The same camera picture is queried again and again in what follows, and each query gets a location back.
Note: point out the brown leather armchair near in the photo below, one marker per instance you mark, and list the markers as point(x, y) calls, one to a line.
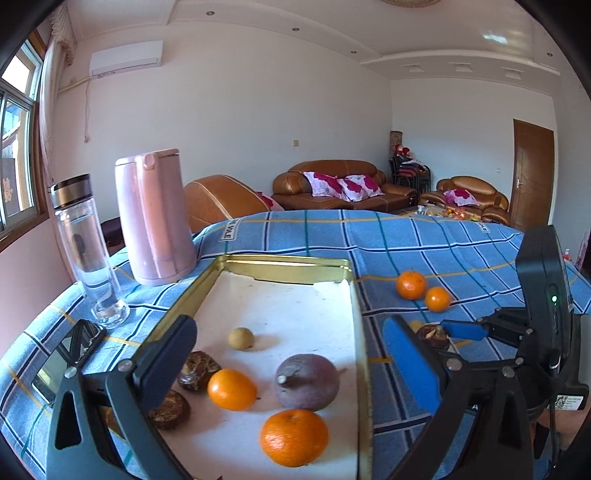
point(218, 198)

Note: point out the pink pillow on armchair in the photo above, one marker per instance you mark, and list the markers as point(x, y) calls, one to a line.
point(461, 198)

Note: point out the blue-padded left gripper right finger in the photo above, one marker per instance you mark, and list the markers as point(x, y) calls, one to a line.
point(498, 445)

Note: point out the large orange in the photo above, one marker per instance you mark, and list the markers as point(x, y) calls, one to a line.
point(231, 390)

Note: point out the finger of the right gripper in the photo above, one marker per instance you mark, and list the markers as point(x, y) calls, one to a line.
point(464, 330)

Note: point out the small tan longan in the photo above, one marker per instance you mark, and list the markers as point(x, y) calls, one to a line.
point(416, 325)

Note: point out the brown leather armchair far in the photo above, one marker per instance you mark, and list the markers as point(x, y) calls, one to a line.
point(494, 204)

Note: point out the clear glass water bottle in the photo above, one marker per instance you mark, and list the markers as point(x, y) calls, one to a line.
point(84, 245)

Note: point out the purple passion fruit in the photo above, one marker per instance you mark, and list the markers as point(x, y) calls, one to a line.
point(306, 381)

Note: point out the orange in tray front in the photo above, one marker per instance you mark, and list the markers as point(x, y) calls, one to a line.
point(294, 438)

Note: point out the brown leather armchair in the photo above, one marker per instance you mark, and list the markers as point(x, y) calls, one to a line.
point(494, 204)
point(218, 198)

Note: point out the window with frame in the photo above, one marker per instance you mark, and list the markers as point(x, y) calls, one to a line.
point(23, 206)

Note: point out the dark brown mangosteen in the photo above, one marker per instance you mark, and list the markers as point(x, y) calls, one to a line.
point(197, 371)

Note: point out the pink floral pillow left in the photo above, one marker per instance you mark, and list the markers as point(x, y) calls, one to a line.
point(324, 185)

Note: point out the brown leather sofa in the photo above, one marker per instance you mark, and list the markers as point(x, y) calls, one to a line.
point(293, 192)

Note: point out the pink floral pillow right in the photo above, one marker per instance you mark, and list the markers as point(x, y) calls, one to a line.
point(360, 187)

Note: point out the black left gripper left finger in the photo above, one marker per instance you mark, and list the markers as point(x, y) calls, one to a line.
point(79, 443)

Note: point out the longan in tray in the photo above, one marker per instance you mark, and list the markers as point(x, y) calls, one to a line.
point(241, 338)

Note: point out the dark shelf with items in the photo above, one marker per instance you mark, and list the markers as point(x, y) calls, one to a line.
point(406, 169)

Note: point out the blue plaid tablecloth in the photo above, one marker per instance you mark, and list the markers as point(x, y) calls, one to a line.
point(474, 262)

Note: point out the woven ceiling lamp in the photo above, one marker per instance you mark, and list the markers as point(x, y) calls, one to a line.
point(412, 4)

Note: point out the black smartphone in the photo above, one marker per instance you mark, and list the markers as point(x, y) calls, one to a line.
point(72, 352)

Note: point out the white curtain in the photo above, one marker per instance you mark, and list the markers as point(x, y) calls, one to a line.
point(60, 53)

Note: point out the small tangerine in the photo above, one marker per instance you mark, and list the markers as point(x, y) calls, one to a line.
point(411, 285)

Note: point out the coffee table with snacks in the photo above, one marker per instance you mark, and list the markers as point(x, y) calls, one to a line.
point(447, 212)

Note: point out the brown wooden door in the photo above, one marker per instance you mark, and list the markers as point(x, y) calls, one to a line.
point(534, 163)

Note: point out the pink floral pillow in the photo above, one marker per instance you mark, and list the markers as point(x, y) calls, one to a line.
point(360, 187)
point(324, 185)

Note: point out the white air conditioner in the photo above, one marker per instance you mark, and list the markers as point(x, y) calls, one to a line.
point(126, 58)

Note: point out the pink electric kettle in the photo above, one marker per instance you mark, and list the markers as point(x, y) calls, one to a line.
point(153, 217)

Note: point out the smaller tangerine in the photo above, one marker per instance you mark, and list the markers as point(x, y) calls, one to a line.
point(438, 299)

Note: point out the gold metal tray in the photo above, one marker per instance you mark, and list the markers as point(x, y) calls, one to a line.
point(292, 305)

